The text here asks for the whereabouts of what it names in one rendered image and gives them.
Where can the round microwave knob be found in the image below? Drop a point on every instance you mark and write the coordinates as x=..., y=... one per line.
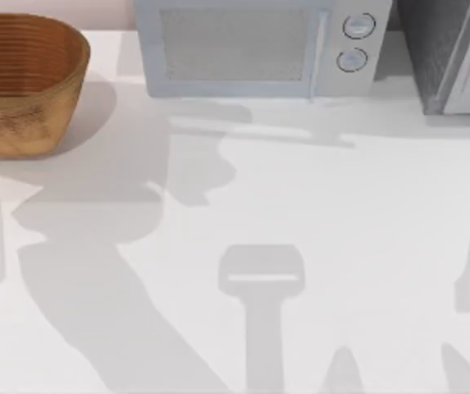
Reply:
x=352, y=60
x=359, y=25

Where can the brown wooden basket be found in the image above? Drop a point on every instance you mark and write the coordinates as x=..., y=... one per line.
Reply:
x=33, y=119

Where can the pale microwave oven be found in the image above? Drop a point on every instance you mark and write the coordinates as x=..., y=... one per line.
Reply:
x=376, y=49

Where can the microwave door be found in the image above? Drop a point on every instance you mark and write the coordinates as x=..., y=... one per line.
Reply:
x=234, y=88

